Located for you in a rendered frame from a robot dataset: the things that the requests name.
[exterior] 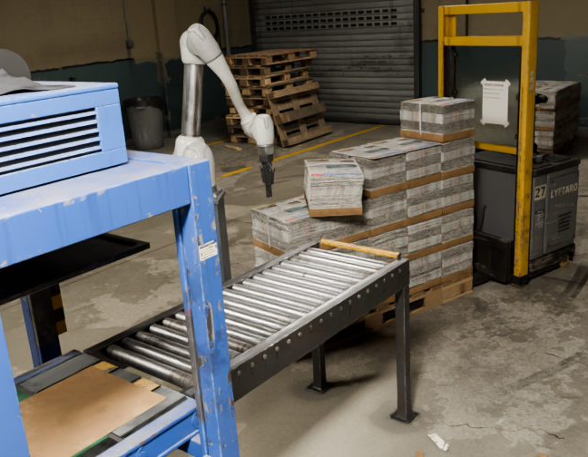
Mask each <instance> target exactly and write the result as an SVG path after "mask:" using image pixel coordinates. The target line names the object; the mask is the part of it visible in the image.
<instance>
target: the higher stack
mask: <svg viewBox="0 0 588 457"><path fill-rule="evenodd" d="M400 105H401V109H400V110H401V111H400V116H399V117H400V119H401V123H400V125H401V130H404V131H417V132H420V134H421V132H423V133H431V134H437V135H447V134H451V133H455V132H460V131H467V130H472V129H474V128H475V116H474V113H475V106H474V105H475V100H469V99H454V98H453V97H452V99H451V98H446V97H425V98H419V99H415V100H409V101H404V102H401V103H400ZM403 138H407V139H412V140H419V141H428V140H421V139H415V138H408V137H403ZM430 142H435V143H441V153H440V155H441V156H440V158H441V159H440V162H441V165H440V167H441V169H440V170H441V171H440V172H447V171H451V170H457V169H461V168H464V167H468V166H472V165H474V163H475V160H474V154H475V138H474V137H470V136H469V137H465V138H462V139H457V140H453V141H446V142H439V141H430ZM473 177H474V176H473V173H472V172H469V173H466V174H462V175H458V176H455V177H452V178H448V179H444V180H440V182H441V185H440V186H441V190H440V193H441V194H440V195H441V196H440V198H442V207H441V208H442V209H443V213H444V208H448V207H451V206H454V205H457V204H460V203H464V202H467V201H470V200H473V199H474V189H473V186H474V181H473ZM473 213H474V212H473V208H471V207H470V208H466V209H461V210H458V211H455V212H452V213H448V214H445V215H441V216H439V217H442V225H441V227H442V228H441V229H442V230H441V234H442V239H441V240H442V241H441V243H442V247H443V243H446V242H448V241H451V240H454V239H457V238H461V237H464V236H467V235H470V234H473V224H474V215H473ZM473 247H474V241H472V240H469V241H467V242H464V243H461V244H458V245H456V246H453V247H451V248H446V249H443V250H440V253H441V259H442V260H441V261H442V266H441V267H442V268H441V270H442V271H441V272H442V273H441V276H442V277H446V276H448V275H451V274H454V273H455V272H458V271H461V270H464V269H466V268H469V267H471V266H473V256H472V255H473V254H472V253H473V250H472V249H473ZM439 285H441V287H442V304H444V303H446V302H449V301H451V300H454V299H456V298H459V297H462V296H464V295H467V294H470V293H472V292H473V289H472V285H473V273H469V274H467V275H464V276H461V277H458V278H455V279H453V280H450V281H447V282H445V283H443V284H439Z"/></svg>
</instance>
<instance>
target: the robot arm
mask: <svg viewBox="0 0 588 457"><path fill-rule="evenodd" d="M180 48H181V60H182V62H183V63H184V75H183V96H182V117H181V135H180V136H179V137H178V138H177V139H176V143H175V149H174V153H173V155H176V156H183V157H191V158H198V159H206V160H209V161H210V169H211V186H212V195H213V200H216V199H217V197H218V196H219V195H220V193H221V192H222V189H217V186H216V170H215V162H214V157H213V153H212V151H211V149H210V147H209V146H208V145H206V144H205V141H204V139H203V138H202V137H201V100H202V82H203V65H204V64H207V65H208V66H209V67H210V68H211V69H212V70H213V71H214V72H215V73H216V74H217V75H218V76H219V77H220V79H221V80H222V82H223V83H224V85H225V87H226V89H227V91H228V93H229V95H230V97H231V100H232V102H233V104H234V106H235V108H236V110H237V112H238V114H239V116H240V119H241V121H240V125H241V127H242V129H243V131H244V133H245V134H246V135H247V136H249V137H250V138H252V139H255V141H256V142H257V149H258V154H259V155H260V162H261V165H260V166H259V167H260V173H261V177H262V182H263V183H265V186H266V197H267V198H270V197H272V189H271V185H272V184H274V172H275V168H272V162H273V154H272V153H274V143H273V141H274V126H273V121H272V119H271V117H270V115H268V114H259V115H257V114H256V113H255V112H250V111H249V109H248V108H247V107H246V105H245V103H244V101H243V99H242V97H241V94H240V90H239V87H238V85H237V83H236V81H235V79H234V77H233V75H232V73H231V71H230V68H229V66H228V64H227V62H226V60H225V58H224V55H223V53H222V51H221V49H220V47H219V45H218V44H217V42H216V40H215V39H214V37H213V36H212V35H211V33H210V32H209V30H208V29H207V28H206V27H204V26H203V25H202V24H193V25H191V26H190V27H189V29H188V30H187V31H185V32H184V33H183V34H182V36H181V39H180Z"/></svg>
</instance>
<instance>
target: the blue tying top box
mask: <svg viewBox="0 0 588 457"><path fill-rule="evenodd" d="M34 82H35V81H34ZM36 83H40V84H47V85H75V86H76V87H71V88H64V89H57V90H27V89H21V90H13V91H11V92H6V93H3V94H0V195H2V194H6V193H9V192H12V191H16V190H22V189H26V188H30V187H33V186H37V185H41V184H44V183H47V182H51V181H55V180H61V179H65V178H69V177H72V176H75V175H79V174H83V173H86V172H90V171H94V170H100V169H103V168H107V167H111V166H114V165H118V164H122V163H125V162H128V157H127V150H126V147H125V146H126V144H125V138H124V131H123V119H122V113H121V106H120V99H119V93H118V83H82V82H36Z"/></svg>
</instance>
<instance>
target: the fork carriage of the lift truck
mask: <svg viewBox="0 0 588 457"><path fill-rule="evenodd" d="M473 233H474V239H472V241H474V247H473V249H472V250H473V253H472V254H473V255H472V256H473V272H476V271H480V272H483V273H486V274H488V275H489V277H490V278H492V279H495V280H498V281H501V282H504V283H505V282H507V281H510V263H511V239H508V238H502V237H498V236H496V235H492V234H489V233H485V232H482V231H479V230H475V229H473Z"/></svg>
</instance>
